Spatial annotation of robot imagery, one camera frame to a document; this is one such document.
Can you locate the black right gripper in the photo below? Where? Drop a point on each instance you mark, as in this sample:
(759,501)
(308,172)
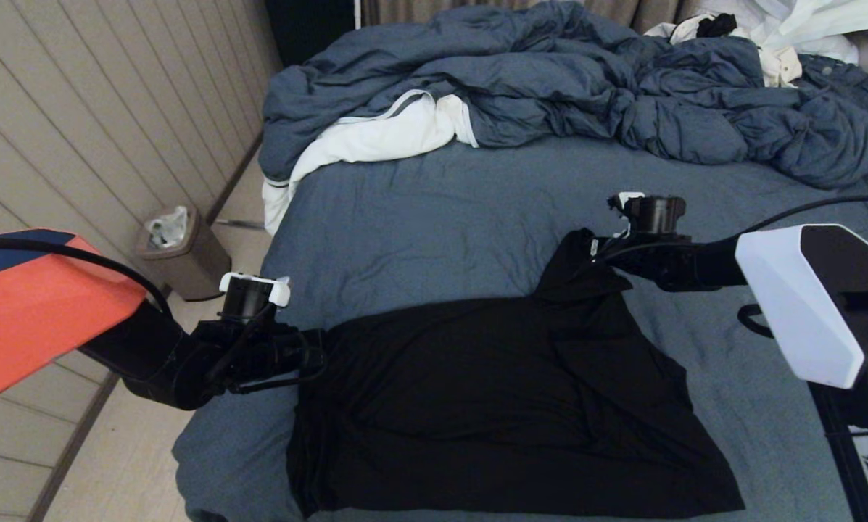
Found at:
(651,262)

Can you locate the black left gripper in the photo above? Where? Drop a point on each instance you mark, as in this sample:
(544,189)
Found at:
(252,355)

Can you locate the black t-shirt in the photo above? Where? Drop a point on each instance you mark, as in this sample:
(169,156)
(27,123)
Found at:
(477,406)

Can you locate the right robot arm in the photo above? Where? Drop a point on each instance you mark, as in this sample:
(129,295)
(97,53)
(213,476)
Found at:
(796,304)

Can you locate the brown trash bin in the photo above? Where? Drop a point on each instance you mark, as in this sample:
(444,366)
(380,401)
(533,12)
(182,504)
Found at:
(201,268)

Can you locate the bed with blue sheet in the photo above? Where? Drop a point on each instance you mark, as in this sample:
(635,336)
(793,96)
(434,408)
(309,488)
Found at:
(441,217)

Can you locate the crumpled blue duvet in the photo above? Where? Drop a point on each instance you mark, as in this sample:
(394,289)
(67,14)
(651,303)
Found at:
(550,76)

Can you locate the white quilt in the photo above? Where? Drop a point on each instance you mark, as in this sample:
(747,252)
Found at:
(375,136)

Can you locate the cream buttoned shirt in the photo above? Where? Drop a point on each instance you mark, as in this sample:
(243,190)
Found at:
(779,67)

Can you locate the small black garment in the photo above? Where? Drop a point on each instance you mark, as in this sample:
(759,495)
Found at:
(715,25)

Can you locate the dark blue denim garment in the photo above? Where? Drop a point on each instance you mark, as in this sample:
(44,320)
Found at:
(843,78)

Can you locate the white crumpled garment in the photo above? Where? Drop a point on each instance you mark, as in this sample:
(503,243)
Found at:
(803,20)

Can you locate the dark cabinet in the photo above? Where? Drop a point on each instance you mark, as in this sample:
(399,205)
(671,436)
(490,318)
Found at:
(307,32)

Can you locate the beige curtain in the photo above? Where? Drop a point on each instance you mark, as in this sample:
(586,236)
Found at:
(404,11)

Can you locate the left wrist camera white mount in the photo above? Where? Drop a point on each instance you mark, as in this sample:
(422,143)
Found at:
(256,283)

